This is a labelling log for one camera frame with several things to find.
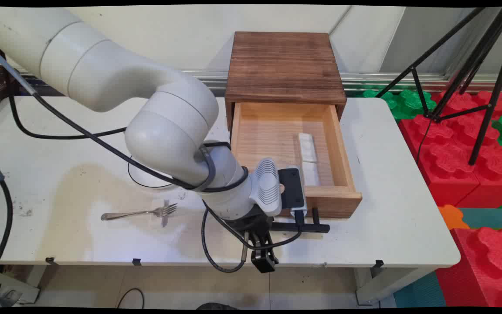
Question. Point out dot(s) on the light wooden drawer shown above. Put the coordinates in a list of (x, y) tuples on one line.
[(273, 139)]

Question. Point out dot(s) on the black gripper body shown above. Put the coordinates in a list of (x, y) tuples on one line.
[(251, 224)]

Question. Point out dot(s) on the dark wooden drawer cabinet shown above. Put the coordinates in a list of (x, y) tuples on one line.
[(283, 65)]

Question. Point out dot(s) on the black tripod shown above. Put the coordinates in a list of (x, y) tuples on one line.
[(490, 98)]

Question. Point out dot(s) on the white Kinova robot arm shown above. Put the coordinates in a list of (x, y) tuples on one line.
[(103, 74)]

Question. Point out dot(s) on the large red foam block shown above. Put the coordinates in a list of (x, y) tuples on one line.
[(486, 266), (447, 152)]

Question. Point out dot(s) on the orange foam piece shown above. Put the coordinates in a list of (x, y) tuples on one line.
[(451, 217)]

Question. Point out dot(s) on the black table edge clip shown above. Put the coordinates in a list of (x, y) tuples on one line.
[(136, 261), (379, 263), (50, 261)]

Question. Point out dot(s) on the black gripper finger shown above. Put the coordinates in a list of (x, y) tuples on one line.
[(260, 263), (272, 255)]

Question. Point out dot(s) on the silver metal fork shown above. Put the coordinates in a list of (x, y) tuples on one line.
[(137, 213)]

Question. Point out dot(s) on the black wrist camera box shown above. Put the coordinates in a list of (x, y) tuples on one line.
[(292, 187)]

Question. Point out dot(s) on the teal foam mat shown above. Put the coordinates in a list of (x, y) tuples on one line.
[(488, 218)]

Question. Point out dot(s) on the white table leg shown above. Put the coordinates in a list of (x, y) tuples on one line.
[(386, 285), (13, 283)]

